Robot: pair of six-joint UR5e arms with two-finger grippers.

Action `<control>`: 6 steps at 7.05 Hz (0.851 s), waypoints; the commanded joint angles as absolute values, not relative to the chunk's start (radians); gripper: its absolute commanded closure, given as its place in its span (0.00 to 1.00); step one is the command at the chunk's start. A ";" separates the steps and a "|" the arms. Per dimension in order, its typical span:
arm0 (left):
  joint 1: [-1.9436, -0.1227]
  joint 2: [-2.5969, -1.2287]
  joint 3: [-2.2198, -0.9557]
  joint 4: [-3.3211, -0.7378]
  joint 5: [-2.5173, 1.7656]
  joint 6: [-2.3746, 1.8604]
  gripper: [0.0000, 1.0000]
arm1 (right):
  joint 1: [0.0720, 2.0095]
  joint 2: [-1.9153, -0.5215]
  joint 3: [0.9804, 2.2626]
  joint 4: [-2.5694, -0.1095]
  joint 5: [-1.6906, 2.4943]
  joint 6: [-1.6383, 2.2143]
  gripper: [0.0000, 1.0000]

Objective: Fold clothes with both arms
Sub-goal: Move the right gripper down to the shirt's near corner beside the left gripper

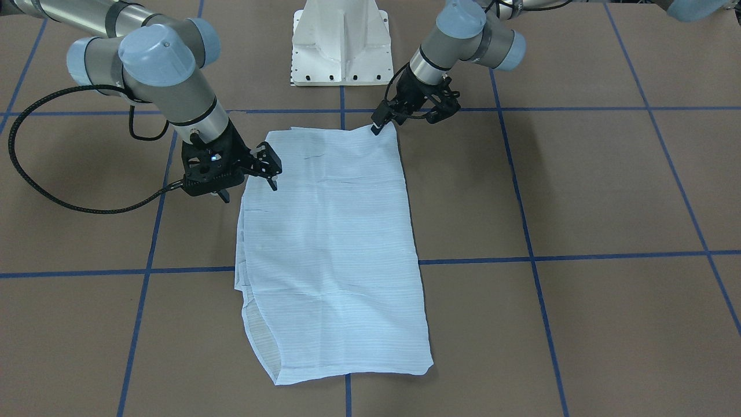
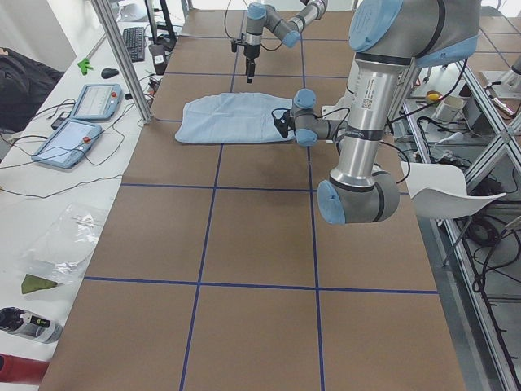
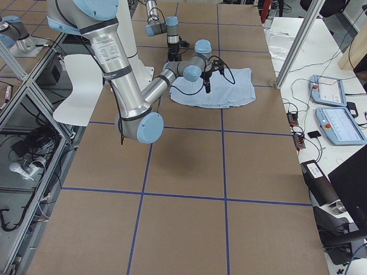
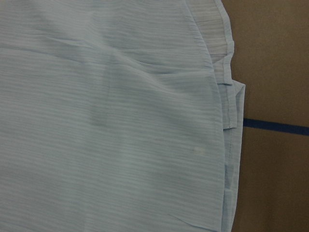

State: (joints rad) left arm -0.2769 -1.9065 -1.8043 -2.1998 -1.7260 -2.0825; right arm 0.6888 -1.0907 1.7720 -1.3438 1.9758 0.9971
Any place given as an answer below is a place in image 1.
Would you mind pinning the light blue button shirt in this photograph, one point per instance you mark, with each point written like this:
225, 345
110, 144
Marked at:
327, 263

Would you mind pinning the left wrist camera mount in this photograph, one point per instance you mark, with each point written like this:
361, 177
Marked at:
444, 99

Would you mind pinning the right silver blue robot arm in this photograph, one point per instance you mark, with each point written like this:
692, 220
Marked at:
148, 57

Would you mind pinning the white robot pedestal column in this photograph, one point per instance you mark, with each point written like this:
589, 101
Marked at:
341, 43

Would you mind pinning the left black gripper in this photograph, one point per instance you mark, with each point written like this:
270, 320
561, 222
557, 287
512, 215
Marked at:
412, 88

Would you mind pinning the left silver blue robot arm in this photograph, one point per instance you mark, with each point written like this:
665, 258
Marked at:
473, 32

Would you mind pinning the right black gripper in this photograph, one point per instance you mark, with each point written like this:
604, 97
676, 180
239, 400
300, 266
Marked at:
236, 149

